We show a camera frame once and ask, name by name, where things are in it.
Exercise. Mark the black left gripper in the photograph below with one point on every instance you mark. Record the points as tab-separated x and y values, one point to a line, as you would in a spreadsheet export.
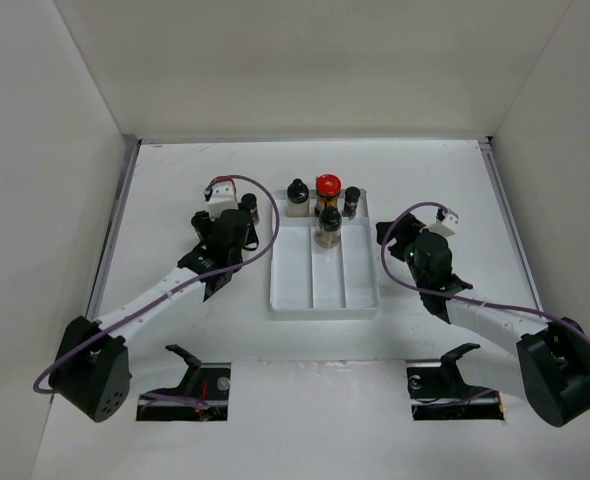
207	226

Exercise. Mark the black knob cap bottle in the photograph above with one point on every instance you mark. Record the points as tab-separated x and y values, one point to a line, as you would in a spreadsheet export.
328	231

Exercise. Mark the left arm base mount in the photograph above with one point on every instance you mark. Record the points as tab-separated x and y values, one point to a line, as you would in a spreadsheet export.
202	395

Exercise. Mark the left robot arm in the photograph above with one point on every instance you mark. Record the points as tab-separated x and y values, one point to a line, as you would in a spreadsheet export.
92	367

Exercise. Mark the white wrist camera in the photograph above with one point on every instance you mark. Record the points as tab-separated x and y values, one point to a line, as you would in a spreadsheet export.
445	224
213	210

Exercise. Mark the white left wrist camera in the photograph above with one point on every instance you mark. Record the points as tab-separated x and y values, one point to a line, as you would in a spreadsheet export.
213	210

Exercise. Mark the white plastic organizer tray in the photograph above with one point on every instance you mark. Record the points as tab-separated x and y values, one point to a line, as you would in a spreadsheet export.
309	282

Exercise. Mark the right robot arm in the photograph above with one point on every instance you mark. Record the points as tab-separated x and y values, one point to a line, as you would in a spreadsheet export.
548	358

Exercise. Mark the small black lid spice bottle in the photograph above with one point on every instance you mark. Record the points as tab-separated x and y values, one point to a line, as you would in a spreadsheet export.
248	203

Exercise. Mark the white powder black cap bottle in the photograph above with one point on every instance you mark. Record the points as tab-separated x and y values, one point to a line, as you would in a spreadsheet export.
297	199

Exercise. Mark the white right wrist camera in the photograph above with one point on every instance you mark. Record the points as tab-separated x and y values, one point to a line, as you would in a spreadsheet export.
445	224

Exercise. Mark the red lid chili sauce jar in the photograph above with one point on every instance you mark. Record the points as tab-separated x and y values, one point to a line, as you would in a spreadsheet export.
224	193

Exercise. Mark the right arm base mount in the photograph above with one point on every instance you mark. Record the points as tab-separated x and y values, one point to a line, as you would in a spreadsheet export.
438	392

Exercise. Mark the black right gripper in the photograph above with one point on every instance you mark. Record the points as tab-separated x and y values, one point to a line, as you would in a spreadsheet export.
404	229

